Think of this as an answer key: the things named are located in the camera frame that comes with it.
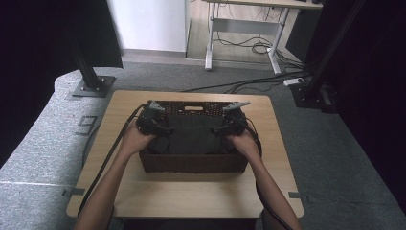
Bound white partition panel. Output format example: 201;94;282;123
106;0;188;54

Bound white power strip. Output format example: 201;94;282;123
282;77;305;87

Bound dark cloth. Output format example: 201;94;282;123
147;114;237;156

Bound black box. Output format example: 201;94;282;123
285;8;320;63

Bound tangled black cables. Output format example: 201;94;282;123
213;35;305;70

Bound black metal stand with baseplate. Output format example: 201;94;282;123
68;37;117;99

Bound black slanted metal stand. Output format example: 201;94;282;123
288;0;367;113

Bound brown woven basket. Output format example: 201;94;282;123
137;100;251;175

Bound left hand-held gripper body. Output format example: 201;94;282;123
136;100;167;135

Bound grey tape square outline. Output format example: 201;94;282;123
76;115;99;136

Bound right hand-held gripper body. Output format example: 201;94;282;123
222;101;252;137

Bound black floor cable bundle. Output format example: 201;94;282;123
181;70;309;95

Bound person's right hand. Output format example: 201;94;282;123
224;128;261;161

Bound white metal frame desk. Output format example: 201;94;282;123
201;0;324;75

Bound black curtain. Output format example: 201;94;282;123
304;0;406;215
0;0;124;169

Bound person's left hand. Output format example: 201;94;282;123
120;118;157;157

